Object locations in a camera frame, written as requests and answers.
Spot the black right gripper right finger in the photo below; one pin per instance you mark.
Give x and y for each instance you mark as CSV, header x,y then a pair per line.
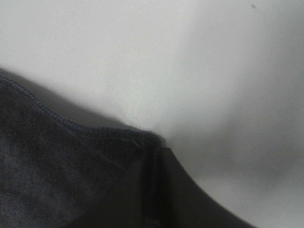
x,y
181,203

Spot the dark grey towel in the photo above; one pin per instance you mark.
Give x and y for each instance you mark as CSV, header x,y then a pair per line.
x,y
39,152

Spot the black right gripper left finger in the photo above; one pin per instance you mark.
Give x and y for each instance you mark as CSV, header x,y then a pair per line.
x,y
113,189

